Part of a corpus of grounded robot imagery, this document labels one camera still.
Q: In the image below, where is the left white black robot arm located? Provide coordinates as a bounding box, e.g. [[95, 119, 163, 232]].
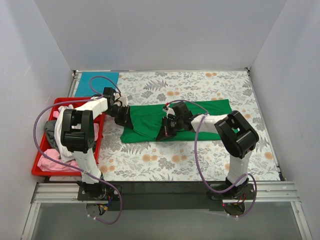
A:
[[60, 87, 133, 200]]

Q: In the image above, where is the folded teal t shirt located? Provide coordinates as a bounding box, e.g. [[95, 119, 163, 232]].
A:
[[73, 71, 119, 97]]

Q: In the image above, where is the green t shirt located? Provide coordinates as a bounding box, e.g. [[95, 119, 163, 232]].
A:
[[120, 99, 232, 144]]

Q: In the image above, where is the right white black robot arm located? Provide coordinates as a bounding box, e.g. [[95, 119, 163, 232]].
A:
[[156, 100, 259, 199]]

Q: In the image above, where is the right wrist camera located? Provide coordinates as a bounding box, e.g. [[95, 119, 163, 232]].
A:
[[162, 105, 176, 119]]

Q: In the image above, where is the aluminium rail frame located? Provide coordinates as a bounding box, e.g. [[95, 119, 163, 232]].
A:
[[22, 181, 312, 240]]

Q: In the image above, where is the purple cable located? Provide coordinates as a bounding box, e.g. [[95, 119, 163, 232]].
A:
[[33, 76, 124, 225], [163, 99, 257, 219]]

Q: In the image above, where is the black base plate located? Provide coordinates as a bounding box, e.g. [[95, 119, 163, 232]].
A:
[[77, 181, 255, 213]]

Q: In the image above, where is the grey garment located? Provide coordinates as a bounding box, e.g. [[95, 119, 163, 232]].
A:
[[44, 120, 61, 152]]

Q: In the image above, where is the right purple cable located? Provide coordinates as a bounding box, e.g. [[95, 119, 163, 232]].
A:
[[163, 99, 257, 219]]

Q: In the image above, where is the white garment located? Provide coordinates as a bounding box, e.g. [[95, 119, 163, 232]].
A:
[[54, 104, 74, 163]]

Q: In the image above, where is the floral tablecloth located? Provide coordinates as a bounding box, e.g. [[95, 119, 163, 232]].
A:
[[98, 70, 280, 181]]

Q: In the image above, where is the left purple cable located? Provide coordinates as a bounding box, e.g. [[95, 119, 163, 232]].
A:
[[33, 76, 124, 225]]

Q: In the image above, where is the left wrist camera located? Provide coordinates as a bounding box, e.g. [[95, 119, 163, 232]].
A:
[[118, 95, 133, 107]]

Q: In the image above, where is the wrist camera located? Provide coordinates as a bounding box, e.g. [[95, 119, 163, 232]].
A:
[[118, 95, 133, 107], [162, 105, 176, 119]]

